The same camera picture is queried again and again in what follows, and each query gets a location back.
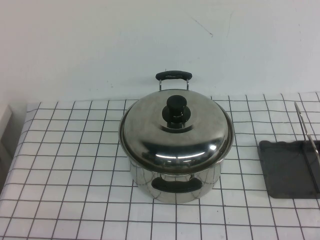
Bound grey tray wire lid rack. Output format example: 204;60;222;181
257;101;320;200

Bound beige box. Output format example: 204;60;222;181
0;103;14;161

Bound stainless steel pot black handles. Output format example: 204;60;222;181
118;69;235;204

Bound white black grid tablecloth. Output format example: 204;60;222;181
0;92;320;240

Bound steel pot lid black knob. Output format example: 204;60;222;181
119;89;232;173

